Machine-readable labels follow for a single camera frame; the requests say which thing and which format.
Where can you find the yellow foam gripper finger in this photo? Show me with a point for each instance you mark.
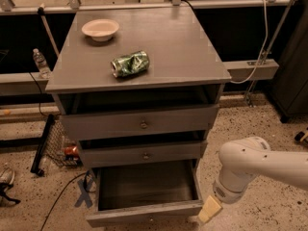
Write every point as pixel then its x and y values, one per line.
pixel 211 207

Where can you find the grey bottom drawer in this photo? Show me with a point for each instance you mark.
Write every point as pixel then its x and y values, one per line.
pixel 146 193

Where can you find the grey drawer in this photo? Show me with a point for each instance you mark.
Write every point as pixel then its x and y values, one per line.
pixel 100 155
pixel 138 123
pixel 146 193

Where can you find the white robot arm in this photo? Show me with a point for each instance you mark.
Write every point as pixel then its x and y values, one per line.
pixel 242 161

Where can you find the grey top drawer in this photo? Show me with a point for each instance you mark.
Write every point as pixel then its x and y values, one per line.
pixel 138 123

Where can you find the grey middle drawer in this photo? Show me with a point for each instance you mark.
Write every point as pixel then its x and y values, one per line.
pixel 100 155

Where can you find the grey wooden drawer cabinet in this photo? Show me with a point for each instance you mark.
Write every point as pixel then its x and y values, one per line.
pixel 184 70

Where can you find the black caster wheel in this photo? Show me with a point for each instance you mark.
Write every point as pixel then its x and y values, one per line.
pixel 302 136

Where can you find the dark cabinet at right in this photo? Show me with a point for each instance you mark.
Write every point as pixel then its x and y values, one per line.
pixel 288 89

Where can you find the orange object in basket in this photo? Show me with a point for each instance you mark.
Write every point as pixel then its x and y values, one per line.
pixel 71 151

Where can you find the crushed green soda can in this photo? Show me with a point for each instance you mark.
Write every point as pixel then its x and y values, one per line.
pixel 131 64

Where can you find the black bar on floor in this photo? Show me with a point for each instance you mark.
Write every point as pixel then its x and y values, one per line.
pixel 42 143

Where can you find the white sneaker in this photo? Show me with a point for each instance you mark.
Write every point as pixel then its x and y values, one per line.
pixel 6 178

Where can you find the white paper bowl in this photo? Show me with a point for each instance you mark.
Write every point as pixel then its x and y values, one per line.
pixel 100 29

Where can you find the clear plastic water bottle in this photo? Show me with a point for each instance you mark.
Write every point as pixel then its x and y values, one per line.
pixel 41 63

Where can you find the wire mesh basket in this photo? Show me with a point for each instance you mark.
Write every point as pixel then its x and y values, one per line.
pixel 56 142

